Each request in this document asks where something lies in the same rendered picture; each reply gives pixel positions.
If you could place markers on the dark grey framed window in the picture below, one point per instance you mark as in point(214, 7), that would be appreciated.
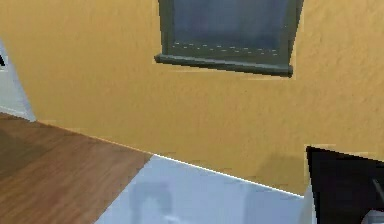
point(230, 30)

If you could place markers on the black cabinet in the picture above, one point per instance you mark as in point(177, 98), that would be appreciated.
point(343, 186)

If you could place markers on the white room door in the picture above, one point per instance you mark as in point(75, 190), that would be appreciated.
point(11, 93)

